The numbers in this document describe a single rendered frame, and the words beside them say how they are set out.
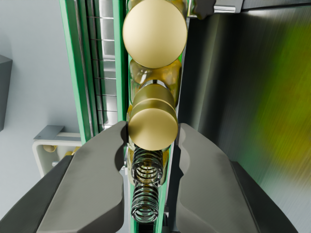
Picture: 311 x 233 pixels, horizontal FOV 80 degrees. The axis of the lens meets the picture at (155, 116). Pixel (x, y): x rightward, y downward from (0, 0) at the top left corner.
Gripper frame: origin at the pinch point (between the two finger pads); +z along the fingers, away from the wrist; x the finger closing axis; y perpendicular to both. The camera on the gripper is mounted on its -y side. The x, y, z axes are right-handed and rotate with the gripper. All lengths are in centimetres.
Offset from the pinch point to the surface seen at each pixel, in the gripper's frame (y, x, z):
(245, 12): -8.3, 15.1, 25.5
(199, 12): -7.5, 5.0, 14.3
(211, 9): -7.9, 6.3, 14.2
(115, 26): -5.4, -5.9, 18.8
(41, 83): 11, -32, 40
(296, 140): 1.8, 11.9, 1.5
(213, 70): 4.5, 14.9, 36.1
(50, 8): -7.7, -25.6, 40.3
